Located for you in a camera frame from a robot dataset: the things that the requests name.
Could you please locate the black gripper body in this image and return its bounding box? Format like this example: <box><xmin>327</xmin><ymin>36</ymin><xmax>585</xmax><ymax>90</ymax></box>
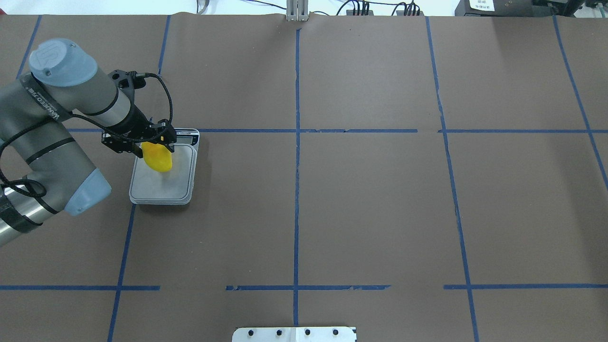
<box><xmin>101</xmin><ymin>120</ymin><xmax>177</xmax><ymax>153</ymax></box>

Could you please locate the yellow mango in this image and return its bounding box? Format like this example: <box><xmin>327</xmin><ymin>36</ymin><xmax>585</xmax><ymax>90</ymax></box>
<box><xmin>141</xmin><ymin>142</ymin><xmax>173</xmax><ymax>172</ymax></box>

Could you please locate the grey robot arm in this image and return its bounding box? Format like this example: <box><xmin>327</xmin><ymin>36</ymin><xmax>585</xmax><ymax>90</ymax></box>
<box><xmin>0</xmin><ymin>38</ymin><xmax>177</xmax><ymax>246</ymax></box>

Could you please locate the grey digital kitchen scale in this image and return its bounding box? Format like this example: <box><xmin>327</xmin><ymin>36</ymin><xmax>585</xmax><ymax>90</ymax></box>
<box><xmin>129</xmin><ymin>128</ymin><xmax>200</xmax><ymax>206</ymax></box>

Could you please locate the black device with label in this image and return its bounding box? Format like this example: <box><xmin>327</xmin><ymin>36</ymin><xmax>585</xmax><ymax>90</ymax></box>
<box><xmin>454</xmin><ymin>0</ymin><xmax>534</xmax><ymax>17</ymax></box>

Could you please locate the aluminium profile post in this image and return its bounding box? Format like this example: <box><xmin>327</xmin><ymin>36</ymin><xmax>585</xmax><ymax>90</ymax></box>
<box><xmin>286</xmin><ymin>0</ymin><xmax>310</xmax><ymax>22</ymax></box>

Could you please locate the white metal base plate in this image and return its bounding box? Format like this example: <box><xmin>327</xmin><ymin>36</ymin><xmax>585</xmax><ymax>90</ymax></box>
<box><xmin>231</xmin><ymin>326</ymin><xmax>358</xmax><ymax>342</ymax></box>

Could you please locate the black cable bundle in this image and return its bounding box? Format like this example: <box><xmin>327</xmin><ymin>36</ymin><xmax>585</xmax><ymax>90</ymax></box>
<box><xmin>335</xmin><ymin>0</ymin><xmax>423</xmax><ymax>17</ymax></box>

